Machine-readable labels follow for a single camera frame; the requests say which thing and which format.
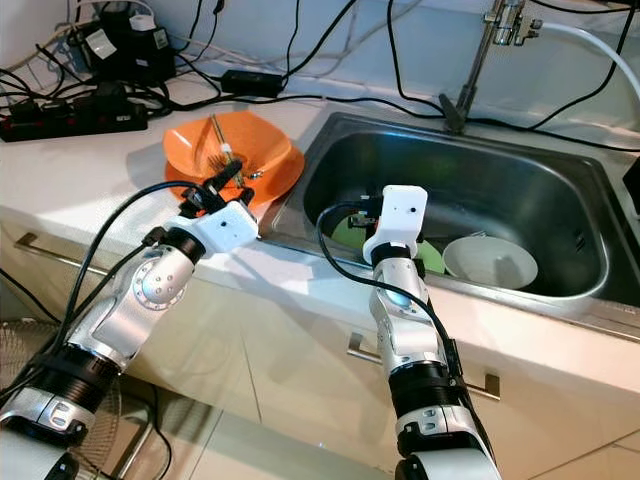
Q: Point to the orange plastic bowl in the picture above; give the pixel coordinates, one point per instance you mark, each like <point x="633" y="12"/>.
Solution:
<point x="255" y="140"/>

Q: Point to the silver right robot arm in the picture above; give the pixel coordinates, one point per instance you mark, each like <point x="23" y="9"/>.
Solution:
<point x="405" y="330"/>

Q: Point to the green plate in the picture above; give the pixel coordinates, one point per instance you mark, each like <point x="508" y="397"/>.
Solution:
<point x="350" y="235"/>

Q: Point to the black power adapter brick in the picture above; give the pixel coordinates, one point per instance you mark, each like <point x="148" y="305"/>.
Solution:
<point x="252" y="83"/>

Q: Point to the metal faucet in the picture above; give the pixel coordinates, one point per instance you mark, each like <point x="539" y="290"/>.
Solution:
<point x="455" y="110"/>

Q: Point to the white bowl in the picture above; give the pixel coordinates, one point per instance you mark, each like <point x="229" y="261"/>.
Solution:
<point x="490" y="262"/>

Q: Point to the stainless steel sink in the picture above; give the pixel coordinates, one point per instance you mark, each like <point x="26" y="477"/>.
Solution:
<point x="510" y="180"/>

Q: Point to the black power strip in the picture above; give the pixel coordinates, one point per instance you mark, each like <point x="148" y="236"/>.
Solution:
<point x="60" y="120"/>

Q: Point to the black device with white label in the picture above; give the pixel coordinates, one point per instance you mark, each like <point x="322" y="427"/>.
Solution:
<point x="125" y="50"/>

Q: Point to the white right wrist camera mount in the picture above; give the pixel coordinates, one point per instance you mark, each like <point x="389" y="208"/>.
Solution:
<point x="400" y="215"/>

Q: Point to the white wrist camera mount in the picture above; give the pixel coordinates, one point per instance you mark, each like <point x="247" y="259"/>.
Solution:
<point x="400" y="215"/>
<point x="228" y="228"/>

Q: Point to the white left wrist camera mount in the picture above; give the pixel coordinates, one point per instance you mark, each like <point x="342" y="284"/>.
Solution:
<point x="228" y="228"/>

